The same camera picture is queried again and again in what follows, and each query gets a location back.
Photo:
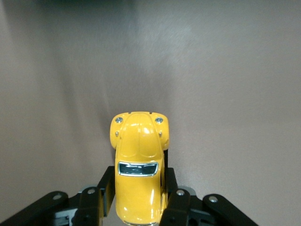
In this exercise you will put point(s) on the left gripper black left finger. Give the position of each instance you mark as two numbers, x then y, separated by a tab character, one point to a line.
91	204

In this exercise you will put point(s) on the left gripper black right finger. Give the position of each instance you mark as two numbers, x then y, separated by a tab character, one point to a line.
176	207

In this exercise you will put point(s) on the yellow beetle toy car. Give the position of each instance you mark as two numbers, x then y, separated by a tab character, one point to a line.
138	146

